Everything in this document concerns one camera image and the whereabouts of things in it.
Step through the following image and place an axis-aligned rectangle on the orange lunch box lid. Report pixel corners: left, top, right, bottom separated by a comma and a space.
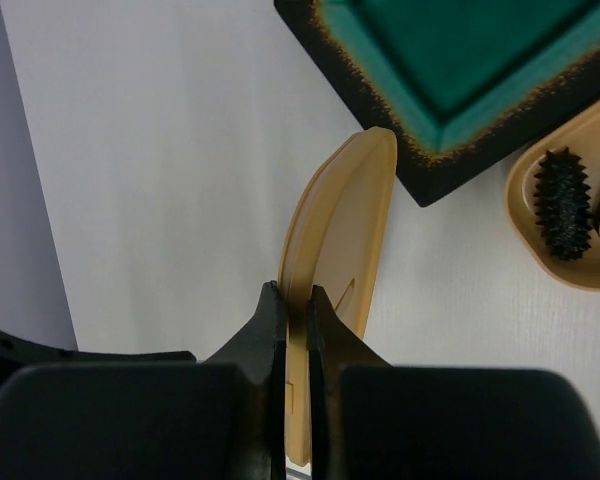
278, 127, 397, 466

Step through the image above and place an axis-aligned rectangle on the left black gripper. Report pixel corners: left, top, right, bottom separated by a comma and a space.
0, 330, 197, 388

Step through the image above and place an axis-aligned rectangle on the black seaweed piece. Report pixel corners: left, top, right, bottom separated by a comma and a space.
533, 147, 592, 261

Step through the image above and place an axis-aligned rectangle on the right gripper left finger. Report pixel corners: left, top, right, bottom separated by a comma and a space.
0, 282, 286, 479

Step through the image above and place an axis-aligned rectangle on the orange lunch box base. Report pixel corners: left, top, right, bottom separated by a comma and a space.
505, 100, 600, 292

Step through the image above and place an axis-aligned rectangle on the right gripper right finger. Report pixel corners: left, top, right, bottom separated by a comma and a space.
307, 286, 600, 479

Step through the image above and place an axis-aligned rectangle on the square teal black plate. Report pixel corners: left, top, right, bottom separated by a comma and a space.
275, 1, 600, 207

